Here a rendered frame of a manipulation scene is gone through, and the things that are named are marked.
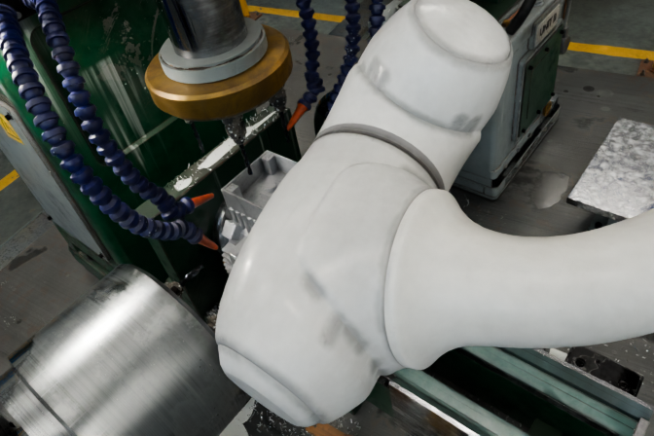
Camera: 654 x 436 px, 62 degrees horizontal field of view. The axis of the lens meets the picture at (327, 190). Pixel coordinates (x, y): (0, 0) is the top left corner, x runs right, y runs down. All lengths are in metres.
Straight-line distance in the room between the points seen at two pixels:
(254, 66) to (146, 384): 0.37
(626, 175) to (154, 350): 0.85
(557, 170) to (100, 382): 0.99
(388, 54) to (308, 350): 0.19
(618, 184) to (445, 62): 0.79
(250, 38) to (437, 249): 0.44
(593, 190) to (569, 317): 0.81
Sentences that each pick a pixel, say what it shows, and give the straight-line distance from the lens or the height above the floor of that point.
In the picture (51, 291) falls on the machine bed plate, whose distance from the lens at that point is 1.31.
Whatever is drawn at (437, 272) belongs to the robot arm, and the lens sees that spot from 0.28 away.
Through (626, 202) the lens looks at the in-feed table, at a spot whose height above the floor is 0.92.
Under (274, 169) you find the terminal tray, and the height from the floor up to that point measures 1.12.
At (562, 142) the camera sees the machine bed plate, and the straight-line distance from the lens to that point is 1.37.
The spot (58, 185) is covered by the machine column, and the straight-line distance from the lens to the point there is 0.91.
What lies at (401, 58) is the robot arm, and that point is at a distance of 0.35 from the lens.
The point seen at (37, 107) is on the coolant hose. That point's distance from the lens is 0.57.
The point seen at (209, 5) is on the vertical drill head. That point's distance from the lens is 0.63.
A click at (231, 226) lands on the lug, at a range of 0.81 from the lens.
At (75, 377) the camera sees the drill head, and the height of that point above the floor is 1.16.
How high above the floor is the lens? 1.64
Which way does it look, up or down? 42 degrees down
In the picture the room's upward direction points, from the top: 12 degrees counter-clockwise
